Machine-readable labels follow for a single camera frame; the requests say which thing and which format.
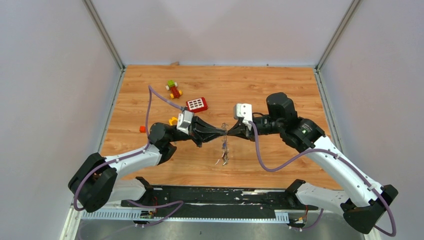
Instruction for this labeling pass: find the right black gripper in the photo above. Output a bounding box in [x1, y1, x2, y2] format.
[227, 116, 283, 142]

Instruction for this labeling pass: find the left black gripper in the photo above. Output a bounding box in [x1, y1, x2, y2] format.
[169, 113, 228, 148]

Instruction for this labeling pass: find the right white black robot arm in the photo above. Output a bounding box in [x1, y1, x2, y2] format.
[227, 92, 398, 237]

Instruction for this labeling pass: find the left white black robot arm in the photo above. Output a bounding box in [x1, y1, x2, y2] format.
[68, 116, 226, 213]

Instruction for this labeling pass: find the red lego window brick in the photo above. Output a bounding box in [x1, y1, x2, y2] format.
[186, 97, 209, 113]

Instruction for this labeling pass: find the yellow triangular toy piece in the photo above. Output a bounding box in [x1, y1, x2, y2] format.
[168, 117, 178, 126]

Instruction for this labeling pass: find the lego car toy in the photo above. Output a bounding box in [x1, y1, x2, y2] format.
[165, 80, 183, 99]

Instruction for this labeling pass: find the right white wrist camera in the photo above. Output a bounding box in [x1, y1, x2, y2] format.
[233, 103, 253, 130]

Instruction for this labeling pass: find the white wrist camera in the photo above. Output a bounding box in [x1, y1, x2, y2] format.
[176, 110, 194, 135]
[233, 103, 253, 130]

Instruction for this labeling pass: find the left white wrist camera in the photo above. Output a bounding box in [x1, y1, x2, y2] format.
[176, 110, 194, 135]

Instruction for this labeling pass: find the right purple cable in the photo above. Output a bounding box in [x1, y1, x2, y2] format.
[248, 120, 397, 237]

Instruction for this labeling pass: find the purple cable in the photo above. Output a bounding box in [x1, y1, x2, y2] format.
[72, 85, 185, 213]
[248, 120, 397, 237]

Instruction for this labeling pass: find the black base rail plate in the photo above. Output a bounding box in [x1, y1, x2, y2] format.
[138, 185, 318, 219]

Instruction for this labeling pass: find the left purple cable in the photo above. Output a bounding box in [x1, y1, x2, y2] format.
[72, 85, 185, 213]

